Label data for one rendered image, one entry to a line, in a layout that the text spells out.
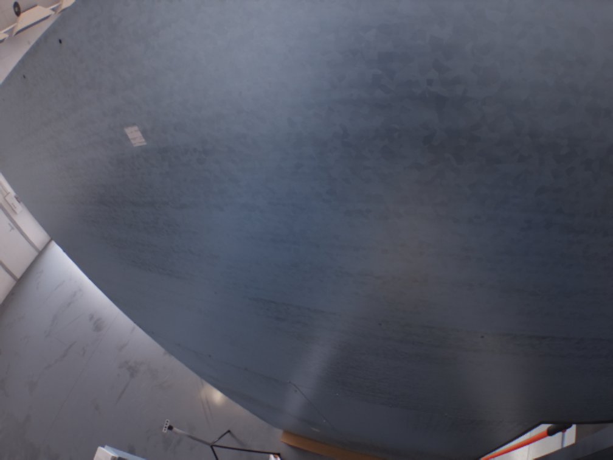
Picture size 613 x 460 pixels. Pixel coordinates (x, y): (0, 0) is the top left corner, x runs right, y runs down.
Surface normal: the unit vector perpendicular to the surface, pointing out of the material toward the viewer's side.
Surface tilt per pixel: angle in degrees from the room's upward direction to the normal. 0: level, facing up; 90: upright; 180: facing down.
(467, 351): 90
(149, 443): 0
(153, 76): 90
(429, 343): 90
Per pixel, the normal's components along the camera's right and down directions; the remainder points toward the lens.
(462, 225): -0.34, 0.71
